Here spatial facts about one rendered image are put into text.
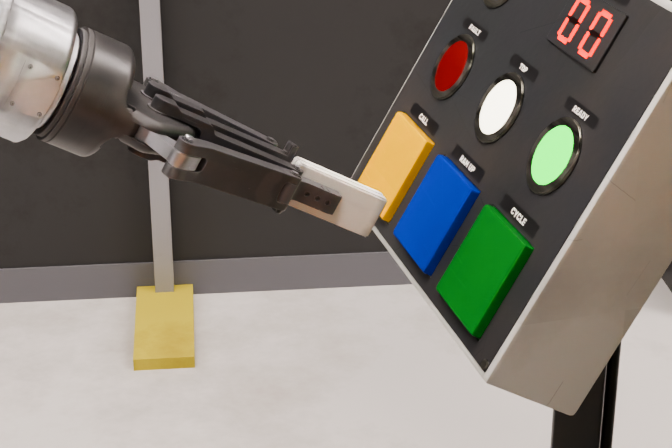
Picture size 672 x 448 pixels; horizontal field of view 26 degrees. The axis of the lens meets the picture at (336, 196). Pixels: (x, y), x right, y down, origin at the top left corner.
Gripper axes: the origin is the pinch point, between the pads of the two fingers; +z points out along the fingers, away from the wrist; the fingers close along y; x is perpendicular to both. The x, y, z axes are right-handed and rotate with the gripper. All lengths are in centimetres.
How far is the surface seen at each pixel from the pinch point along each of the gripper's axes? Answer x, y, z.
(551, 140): 9.7, -0.7, 13.0
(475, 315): -3.0, 3.1, 12.6
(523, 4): 16.3, -14.9, 13.5
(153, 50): -35, -191, 41
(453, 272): -2.3, -2.4, 12.6
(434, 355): -61, -153, 110
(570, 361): -2.3, 7.1, 18.5
